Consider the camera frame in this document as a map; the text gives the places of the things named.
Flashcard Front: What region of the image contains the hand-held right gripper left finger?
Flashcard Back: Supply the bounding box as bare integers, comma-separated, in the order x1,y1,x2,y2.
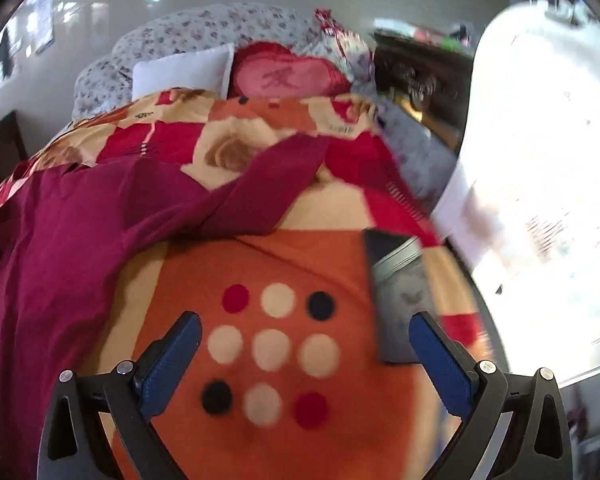
37,311,203,480

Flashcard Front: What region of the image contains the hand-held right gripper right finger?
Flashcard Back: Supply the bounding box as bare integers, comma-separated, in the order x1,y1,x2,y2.
409,311,573,480

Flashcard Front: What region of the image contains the maroon garment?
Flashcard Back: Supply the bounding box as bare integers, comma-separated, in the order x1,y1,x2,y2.
0,132,331,480

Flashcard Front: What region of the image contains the dark grey folded cloth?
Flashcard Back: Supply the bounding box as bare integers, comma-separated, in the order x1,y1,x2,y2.
362,228,438,365

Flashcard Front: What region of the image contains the orange red printed blanket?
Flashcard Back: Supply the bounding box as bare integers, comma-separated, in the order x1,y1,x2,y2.
0,87,486,480

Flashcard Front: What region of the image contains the dark wooden chair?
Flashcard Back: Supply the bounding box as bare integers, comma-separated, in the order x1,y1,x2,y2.
0,110,29,197

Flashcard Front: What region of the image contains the dark wooden cabinet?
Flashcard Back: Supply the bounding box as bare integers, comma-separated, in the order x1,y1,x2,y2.
372,30,476,153

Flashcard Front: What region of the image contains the white pillow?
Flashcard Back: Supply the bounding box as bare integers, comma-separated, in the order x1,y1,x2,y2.
131,44,236,101

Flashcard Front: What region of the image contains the red heart cushion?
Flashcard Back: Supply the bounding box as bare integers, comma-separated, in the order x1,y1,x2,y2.
232,42,353,98

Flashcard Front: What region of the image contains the red white patterned cloth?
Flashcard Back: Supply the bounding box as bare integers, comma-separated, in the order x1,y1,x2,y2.
314,8,377,82

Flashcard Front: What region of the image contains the floral bed quilt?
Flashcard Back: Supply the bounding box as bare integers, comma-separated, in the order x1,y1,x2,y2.
72,2,458,211

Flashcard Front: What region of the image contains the wall poster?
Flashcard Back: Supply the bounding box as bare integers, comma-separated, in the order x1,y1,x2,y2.
26,0,57,57

